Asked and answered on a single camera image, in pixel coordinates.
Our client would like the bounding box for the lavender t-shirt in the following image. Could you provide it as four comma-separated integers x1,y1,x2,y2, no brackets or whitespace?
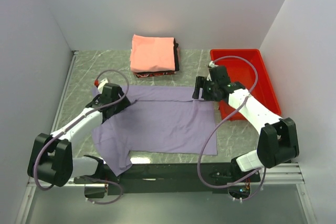
92,86,217,176

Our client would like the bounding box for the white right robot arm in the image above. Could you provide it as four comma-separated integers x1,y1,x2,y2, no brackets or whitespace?
192,66,299,182

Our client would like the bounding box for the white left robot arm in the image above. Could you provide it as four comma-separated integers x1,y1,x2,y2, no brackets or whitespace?
27,83,131,191

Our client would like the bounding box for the red plastic bin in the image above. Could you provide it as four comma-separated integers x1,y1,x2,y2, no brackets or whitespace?
210,49,281,115

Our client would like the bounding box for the red patterned folded t-shirt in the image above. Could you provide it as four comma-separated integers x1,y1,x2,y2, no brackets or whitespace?
133,71,176,78

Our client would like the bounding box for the black folded t-shirt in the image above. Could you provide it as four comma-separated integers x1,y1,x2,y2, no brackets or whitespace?
132,38,181,74

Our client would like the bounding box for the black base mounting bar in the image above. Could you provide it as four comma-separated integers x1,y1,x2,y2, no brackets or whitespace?
73,161,261,198

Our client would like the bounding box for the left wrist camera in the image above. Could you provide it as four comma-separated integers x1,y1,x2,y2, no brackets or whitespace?
94,78,109,90

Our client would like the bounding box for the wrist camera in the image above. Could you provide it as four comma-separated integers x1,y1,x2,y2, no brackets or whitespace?
94,78,109,90
207,61,217,69

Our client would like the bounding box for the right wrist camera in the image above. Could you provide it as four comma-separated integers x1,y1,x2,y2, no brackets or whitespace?
207,61,217,69

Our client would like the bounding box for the aluminium frame rail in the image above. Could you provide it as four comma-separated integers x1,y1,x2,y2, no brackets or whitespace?
14,50,307,224

